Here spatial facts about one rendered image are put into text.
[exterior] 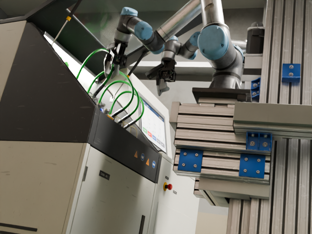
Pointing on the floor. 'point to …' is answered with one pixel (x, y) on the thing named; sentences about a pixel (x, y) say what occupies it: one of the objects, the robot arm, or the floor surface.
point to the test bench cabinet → (42, 186)
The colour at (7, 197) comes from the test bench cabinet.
